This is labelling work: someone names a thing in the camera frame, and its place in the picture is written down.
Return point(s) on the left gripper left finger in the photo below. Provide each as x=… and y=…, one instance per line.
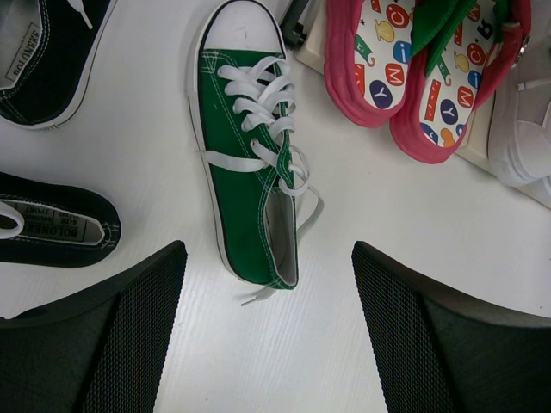
x=101, y=349

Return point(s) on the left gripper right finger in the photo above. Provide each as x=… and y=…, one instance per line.
x=438, y=349

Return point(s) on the white sneaker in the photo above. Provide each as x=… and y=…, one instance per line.
x=519, y=140

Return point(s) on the green sneaker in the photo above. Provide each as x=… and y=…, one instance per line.
x=241, y=104

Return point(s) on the pink flip-flop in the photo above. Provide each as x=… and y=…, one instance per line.
x=461, y=52
x=367, y=56

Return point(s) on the beige black shoe shelf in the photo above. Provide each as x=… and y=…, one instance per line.
x=303, y=27

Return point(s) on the sideways black sneaker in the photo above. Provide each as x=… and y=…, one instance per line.
x=55, y=225

